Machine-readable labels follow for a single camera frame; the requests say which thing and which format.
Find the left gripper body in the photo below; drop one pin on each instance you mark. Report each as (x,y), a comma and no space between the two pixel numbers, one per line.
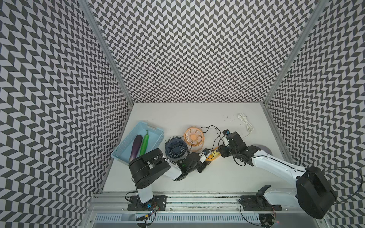
(200,167)

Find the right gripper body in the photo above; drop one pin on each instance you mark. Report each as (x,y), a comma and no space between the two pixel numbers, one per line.
(225,151)

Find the orange power strip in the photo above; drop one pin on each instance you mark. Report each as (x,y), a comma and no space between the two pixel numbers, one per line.
(212,155)

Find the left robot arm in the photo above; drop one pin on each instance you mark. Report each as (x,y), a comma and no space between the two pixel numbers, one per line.
(148,168)

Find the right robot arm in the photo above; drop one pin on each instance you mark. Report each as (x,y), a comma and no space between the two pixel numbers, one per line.
(309,189)

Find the dark blue desk fan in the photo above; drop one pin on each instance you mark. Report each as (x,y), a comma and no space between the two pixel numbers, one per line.
(176,148)

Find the orange desk fan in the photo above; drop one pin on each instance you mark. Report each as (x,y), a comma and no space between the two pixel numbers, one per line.
(194,138)

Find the green cucumber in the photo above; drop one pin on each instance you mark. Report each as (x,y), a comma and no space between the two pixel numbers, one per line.
(144,144)

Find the purple eggplant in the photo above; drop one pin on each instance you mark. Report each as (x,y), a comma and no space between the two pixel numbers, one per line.
(136,147)

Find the light blue plastic basket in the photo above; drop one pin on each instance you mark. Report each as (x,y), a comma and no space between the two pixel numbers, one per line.
(123,150)

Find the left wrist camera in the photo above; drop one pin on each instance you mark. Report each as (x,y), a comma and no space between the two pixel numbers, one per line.
(205,155)

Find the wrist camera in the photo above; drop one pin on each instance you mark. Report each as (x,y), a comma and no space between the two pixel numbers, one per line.
(205,155)
(226,133)

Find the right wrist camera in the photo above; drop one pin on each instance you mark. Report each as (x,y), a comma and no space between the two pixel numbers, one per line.
(226,133)

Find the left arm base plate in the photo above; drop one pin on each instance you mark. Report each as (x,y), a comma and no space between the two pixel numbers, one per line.
(157,203)

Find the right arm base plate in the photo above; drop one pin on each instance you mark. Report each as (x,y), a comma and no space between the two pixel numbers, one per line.
(257,203)

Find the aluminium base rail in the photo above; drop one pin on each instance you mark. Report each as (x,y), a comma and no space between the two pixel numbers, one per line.
(192,210)

